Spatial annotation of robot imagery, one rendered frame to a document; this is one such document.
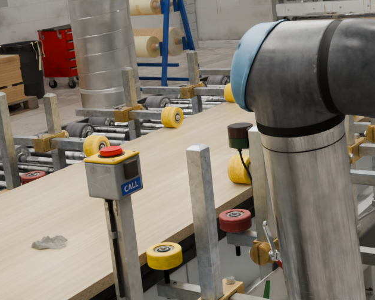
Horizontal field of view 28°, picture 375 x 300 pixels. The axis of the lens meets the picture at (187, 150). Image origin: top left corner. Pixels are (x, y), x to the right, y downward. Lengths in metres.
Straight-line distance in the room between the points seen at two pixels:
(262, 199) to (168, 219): 0.28
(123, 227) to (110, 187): 0.08
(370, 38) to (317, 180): 0.20
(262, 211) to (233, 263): 0.35
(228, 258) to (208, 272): 0.48
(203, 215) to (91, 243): 0.38
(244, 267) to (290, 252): 1.11
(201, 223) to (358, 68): 0.74
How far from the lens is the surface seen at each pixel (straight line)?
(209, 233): 1.54
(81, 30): 5.80
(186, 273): 1.90
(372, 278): 3.09
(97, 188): 1.29
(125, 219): 1.31
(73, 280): 1.62
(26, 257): 1.79
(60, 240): 1.84
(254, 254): 1.78
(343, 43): 0.88
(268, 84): 0.92
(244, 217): 1.84
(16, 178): 2.61
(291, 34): 0.92
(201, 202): 1.52
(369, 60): 0.87
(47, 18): 10.81
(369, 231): 2.30
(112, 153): 1.27
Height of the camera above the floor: 1.54
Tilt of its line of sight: 14 degrees down
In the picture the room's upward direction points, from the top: 6 degrees counter-clockwise
